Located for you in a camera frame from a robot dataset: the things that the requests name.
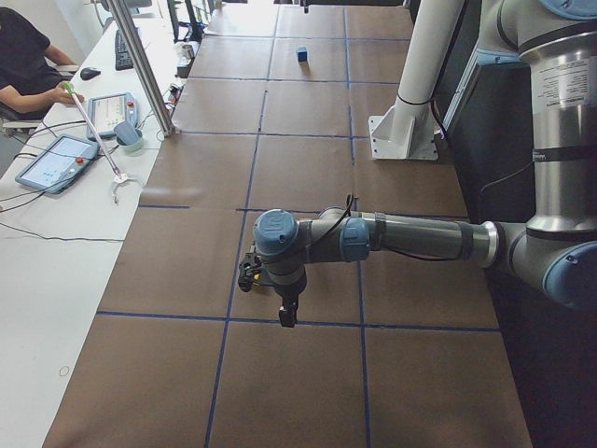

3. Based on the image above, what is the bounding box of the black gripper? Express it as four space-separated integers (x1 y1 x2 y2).
274 283 299 328

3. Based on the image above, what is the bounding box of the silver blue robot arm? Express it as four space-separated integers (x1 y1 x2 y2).
238 1 596 327

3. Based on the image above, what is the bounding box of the mint bowl with blue cup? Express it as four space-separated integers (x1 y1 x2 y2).
114 121 143 154

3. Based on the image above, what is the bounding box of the far blue teach pendant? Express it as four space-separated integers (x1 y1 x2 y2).
87 92 139 138

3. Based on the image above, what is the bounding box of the blue teach pendant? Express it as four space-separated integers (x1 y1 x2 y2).
87 92 139 138
15 134 99 194

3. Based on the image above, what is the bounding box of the near blue teach pendant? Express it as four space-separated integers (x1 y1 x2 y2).
15 134 99 194

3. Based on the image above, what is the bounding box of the small metal cup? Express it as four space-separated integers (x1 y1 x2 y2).
180 43 196 61

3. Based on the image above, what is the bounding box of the black keyboard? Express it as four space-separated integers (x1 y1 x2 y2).
114 30 134 71

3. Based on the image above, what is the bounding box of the black computer mouse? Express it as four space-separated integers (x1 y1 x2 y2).
79 67 102 81

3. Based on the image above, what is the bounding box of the long reacher grabber stick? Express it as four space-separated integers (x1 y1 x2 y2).
62 81 145 204

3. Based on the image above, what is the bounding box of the seated person black shirt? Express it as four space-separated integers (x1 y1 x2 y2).
1 7 75 119

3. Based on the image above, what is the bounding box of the white mast base bracket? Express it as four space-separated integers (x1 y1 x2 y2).
368 100 438 161

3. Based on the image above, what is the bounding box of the aluminium frame post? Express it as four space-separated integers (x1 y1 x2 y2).
107 0 175 137

